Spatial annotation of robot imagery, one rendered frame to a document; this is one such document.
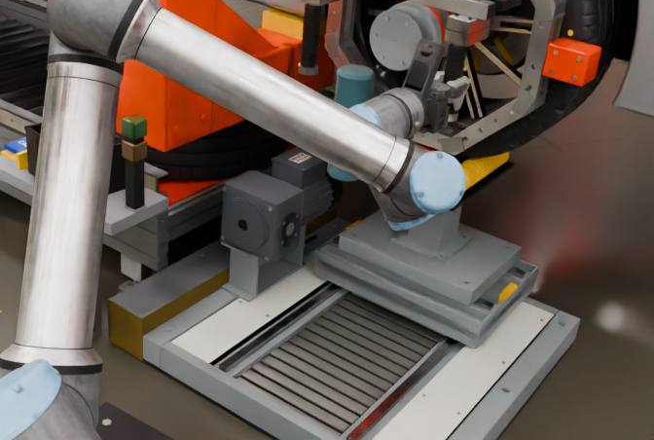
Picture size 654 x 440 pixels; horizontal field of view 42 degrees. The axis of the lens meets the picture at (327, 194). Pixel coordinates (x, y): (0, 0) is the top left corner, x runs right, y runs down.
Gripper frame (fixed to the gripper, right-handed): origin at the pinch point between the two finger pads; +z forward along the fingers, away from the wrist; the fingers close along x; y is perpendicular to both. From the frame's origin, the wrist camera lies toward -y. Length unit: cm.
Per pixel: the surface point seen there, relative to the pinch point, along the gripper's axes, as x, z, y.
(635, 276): 25, 102, 83
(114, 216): -56, -38, 38
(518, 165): -38, 153, 83
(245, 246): -47, -4, 57
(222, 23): -62, 1, 5
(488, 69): -12.1, 43.8, 12.1
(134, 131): -53, -34, 19
